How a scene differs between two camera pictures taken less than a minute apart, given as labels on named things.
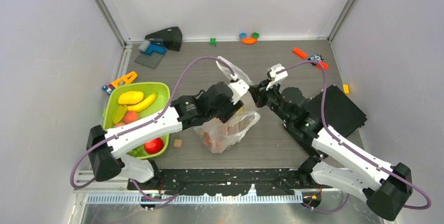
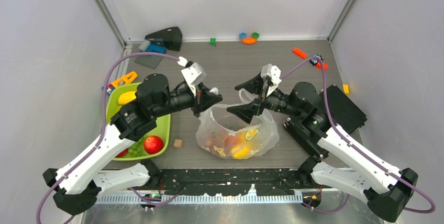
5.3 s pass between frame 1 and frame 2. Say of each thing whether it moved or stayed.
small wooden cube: stayed
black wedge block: stayed
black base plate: stayed
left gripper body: moved
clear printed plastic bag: moved
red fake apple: stayed
